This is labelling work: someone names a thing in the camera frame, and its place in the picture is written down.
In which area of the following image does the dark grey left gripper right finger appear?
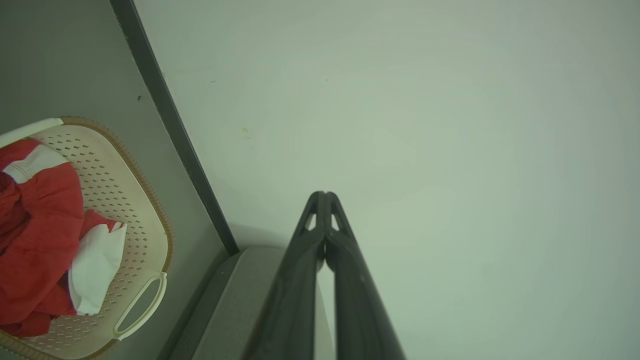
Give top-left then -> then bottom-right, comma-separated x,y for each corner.
325,191 -> 407,360

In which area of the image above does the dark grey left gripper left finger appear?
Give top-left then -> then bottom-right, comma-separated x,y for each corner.
242,191 -> 327,360

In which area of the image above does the red shirt with letter print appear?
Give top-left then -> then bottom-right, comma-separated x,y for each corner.
0,139 -> 119,338

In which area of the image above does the grey fabric sofa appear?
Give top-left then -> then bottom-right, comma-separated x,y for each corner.
167,246 -> 336,360

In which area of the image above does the cream perforated laundry basket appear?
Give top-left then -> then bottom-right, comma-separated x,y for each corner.
0,116 -> 175,360

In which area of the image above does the dark wall baseboard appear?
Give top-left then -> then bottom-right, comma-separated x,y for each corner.
109,0 -> 241,257

